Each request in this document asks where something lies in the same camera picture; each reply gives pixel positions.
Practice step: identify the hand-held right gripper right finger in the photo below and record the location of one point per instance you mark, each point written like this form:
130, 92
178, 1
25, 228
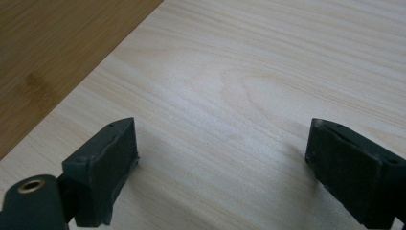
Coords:
354, 172

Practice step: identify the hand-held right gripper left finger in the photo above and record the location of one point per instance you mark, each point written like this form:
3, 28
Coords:
102, 172

